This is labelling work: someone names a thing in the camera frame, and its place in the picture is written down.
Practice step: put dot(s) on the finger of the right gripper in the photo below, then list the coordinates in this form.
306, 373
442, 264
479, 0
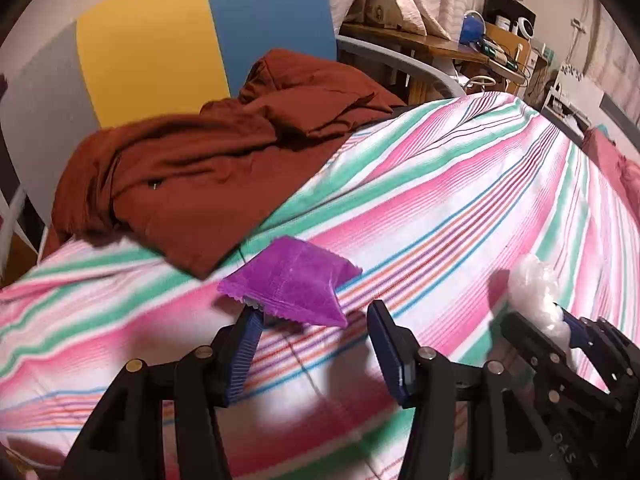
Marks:
540, 354
575, 332

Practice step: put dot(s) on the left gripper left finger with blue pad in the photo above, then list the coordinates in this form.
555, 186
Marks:
237, 353

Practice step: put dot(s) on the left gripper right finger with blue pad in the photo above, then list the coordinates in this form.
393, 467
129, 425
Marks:
394, 347

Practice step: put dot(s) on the clear plastic bag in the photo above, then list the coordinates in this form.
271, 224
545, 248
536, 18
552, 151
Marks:
533, 293

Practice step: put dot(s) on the purple snack packet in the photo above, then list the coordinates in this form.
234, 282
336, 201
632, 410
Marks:
295, 280

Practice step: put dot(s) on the striped pink green bedsheet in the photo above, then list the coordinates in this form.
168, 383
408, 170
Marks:
435, 207

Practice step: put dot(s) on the dark red garment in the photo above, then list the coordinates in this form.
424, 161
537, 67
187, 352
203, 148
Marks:
193, 186

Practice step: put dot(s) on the wooden desk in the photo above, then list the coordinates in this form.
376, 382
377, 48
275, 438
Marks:
447, 56

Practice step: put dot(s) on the grey yellow blue chair back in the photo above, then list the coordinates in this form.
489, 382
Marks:
127, 60

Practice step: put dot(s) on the white chair armrest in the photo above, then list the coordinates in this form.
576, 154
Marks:
399, 61

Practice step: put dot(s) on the blue cup on desk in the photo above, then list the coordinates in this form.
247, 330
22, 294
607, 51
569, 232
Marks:
473, 28

